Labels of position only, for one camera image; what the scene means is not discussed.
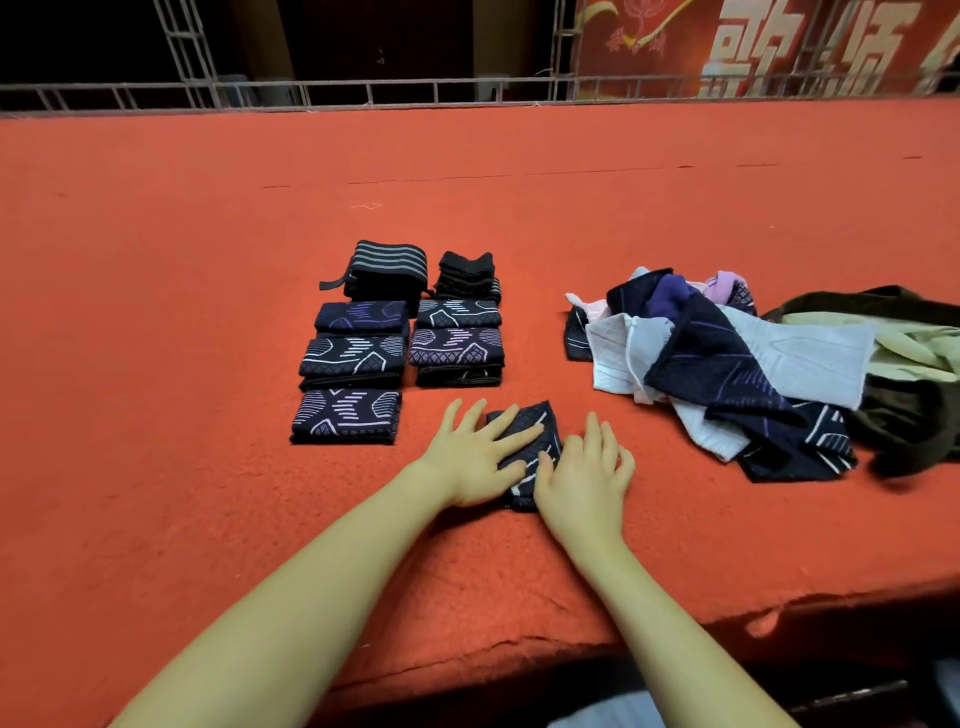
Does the person's right hand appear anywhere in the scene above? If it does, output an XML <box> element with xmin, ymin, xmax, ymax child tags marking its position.
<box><xmin>534</xmin><ymin>412</ymin><xmax>638</xmax><ymax>564</ymax></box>

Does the person's left hand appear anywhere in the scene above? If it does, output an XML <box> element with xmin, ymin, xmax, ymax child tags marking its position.
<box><xmin>405</xmin><ymin>396</ymin><xmax>546</xmax><ymax>509</ymax></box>

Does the single black white-patterned sock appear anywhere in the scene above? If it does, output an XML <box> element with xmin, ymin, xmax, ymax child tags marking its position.
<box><xmin>483</xmin><ymin>397</ymin><xmax>566</xmax><ymax>513</ymax></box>
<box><xmin>301</xmin><ymin>370</ymin><xmax>404</xmax><ymax>392</ymax></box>
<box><xmin>298</xmin><ymin>331</ymin><xmax>410</xmax><ymax>377</ymax></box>
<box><xmin>415</xmin><ymin>364</ymin><xmax>504</xmax><ymax>389</ymax></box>

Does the single black purple-lined sock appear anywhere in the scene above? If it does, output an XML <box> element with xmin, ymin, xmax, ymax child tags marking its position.
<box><xmin>291</xmin><ymin>388</ymin><xmax>404</xmax><ymax>446</ymax></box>
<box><xmin>409</xmin><ymin>325</ymin><xmax>506</xmax><ymax>369</ymax></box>

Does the single black grey-striped sock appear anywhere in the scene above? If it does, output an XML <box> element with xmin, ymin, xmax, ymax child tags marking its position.
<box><xmin>415</xmin><ymin>298</ymin><xmax>504</xmax><ymax>330</ymax></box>

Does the single navy blue-lined sock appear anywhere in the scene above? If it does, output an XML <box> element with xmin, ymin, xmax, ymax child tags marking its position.
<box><xmin>315</xmin><ymin>300</ymin><xmax>410</xmax><ymax>335</ymax></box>

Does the person's left forearm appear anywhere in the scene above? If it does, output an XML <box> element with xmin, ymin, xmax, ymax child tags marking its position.
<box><xmin>112</xmin><ymin>472</ymin><xmax>444</xmax><ymax>728</ymax></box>

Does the person's right forearm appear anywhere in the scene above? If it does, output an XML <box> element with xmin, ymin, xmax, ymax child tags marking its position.
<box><xmin>570</xmin><ymin>532</ymin><xmax>797</xmax><ymax>728</ymax></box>

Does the person's pale blue clothing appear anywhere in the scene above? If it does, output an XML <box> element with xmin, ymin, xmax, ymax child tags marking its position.
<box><xmin>547</xmin><ymin>690</ymin><xmax>669</xmax><ymax>728</ymax></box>

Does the heap of dark patterned socks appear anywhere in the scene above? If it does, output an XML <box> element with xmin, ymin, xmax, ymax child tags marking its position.
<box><xmin>564</xmin><ymin>267</ymin><xmax>860</xmax><ymax>485</ymax></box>

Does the grey metal truss tower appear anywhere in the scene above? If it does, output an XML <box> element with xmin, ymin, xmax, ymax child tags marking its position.
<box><xmin>153</xmin><ymin>0</ymin><xmax>222</xmax><ymax>110</ymax></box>
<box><xmin>552</xmin><ymin>0</ymin><xmax>584</xmax><ymax>104</ymax></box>

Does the dark brown door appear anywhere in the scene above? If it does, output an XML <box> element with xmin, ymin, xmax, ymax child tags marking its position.
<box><xmin>285</xmin><ymin>0</ymin><xmax>479</xmax><ymax>84</ymax></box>

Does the red banner with white print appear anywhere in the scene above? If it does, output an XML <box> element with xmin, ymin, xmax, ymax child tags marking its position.
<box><xmin>577</xmin><ymin>0</ymin><xmax>960</xmax><ymax>99</ymax></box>

